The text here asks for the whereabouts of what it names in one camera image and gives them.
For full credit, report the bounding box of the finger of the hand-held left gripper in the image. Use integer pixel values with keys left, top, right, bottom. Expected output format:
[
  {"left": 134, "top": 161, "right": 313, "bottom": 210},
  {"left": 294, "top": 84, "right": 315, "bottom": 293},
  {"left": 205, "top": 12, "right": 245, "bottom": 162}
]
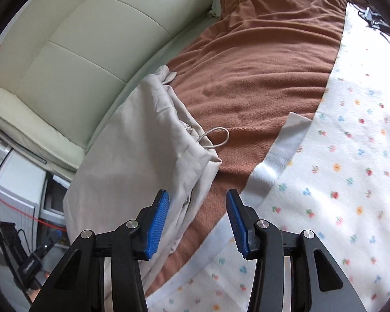
[{"left": 42, "top": 229, "right": 64, "bottom": 252}]

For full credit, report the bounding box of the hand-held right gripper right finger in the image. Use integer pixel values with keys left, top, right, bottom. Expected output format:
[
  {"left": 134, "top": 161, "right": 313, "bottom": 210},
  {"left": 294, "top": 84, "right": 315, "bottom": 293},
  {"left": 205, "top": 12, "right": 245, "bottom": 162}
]
[{"left": 226, "top": 188, "right": 368, "bottom": 312}]

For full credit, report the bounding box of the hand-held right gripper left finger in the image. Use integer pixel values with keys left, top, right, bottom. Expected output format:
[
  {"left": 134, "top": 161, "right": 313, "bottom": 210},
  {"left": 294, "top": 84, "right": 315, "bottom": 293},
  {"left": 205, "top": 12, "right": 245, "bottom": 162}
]
[{"left": 29, "top": 189, "right": 170, "bottom": 312}]

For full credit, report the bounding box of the beige jacket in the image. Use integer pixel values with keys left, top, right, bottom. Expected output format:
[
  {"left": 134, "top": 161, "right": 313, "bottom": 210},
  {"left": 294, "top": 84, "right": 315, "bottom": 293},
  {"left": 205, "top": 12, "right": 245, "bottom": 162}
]
[{"left": 63, "top": 65, "right": 230, "bottom": 301}]

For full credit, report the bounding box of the white nightstand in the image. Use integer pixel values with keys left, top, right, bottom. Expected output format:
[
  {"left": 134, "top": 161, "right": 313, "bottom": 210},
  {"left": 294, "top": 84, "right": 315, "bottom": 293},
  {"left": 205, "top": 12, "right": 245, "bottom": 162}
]
[{"left": 0, "top": 151, "right": 72, "bottom": 235}]

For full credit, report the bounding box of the white floral blanket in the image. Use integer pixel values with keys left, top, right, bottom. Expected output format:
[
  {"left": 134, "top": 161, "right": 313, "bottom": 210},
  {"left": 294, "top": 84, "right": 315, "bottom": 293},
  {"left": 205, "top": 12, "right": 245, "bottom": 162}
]
[{"left": 146, "top": 3, "right": 390, "bottom": 312}]

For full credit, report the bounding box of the brown blanket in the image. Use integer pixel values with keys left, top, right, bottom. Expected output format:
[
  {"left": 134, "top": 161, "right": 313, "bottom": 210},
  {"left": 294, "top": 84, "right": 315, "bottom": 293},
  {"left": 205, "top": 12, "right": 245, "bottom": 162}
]
[{"left": 146, "top": 0, "right": 355, "bottom": 296}]

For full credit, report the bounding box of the cream padded headboard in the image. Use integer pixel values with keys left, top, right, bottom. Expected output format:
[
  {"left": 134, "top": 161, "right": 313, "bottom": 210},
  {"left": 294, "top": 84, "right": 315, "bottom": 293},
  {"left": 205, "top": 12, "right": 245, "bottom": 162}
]
[{"left": 0, "top": 0, "right": 226, "bottom": 170}]

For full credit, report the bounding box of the pale pillow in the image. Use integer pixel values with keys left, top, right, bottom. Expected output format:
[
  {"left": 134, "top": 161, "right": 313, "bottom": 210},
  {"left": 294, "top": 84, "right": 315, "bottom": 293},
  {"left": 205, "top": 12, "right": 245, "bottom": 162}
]
[{"left": 208, "top": 0, "right": 223, "bottom": 18}]

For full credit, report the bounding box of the red cable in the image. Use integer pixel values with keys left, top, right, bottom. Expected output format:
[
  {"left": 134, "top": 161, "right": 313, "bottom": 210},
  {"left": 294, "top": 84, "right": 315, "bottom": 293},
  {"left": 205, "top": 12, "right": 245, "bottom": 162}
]
[{"left": 0, "top": 140, "right": 67, "bottom": 235}]

